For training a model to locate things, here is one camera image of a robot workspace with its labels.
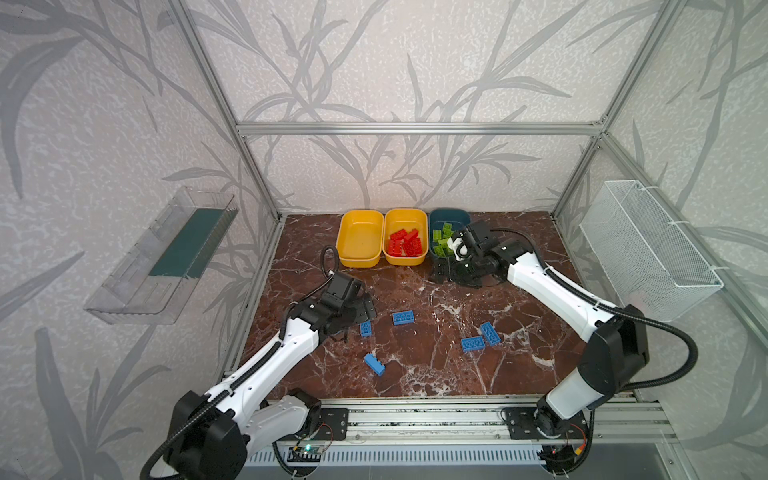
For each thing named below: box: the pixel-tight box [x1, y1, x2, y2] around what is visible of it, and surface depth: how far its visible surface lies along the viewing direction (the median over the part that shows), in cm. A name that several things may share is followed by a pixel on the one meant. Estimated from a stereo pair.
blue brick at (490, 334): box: [480, 321, 501, 346], surface depth 90 cm
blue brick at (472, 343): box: [461, 336, 485, 353], surface depth 88 cm
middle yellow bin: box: [382, 208, 429, 266], surface depth 114 cm
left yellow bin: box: [335, 209, 385, 268], surface depth 114 cm
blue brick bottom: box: [364, 353, 385, 377], surface depth 83 cm
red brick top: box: [387, 240, 403, 257], surface depth 110 cm
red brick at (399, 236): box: [390, 229, 408, 242], surface depth 114 cm
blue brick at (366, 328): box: [360, 319, 372, 337], surface depth 91 cm
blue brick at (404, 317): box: [392, 310, 415, 325], surface depth 93 cm
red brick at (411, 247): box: [400, 237, 423, 257], surface depth 110 cm
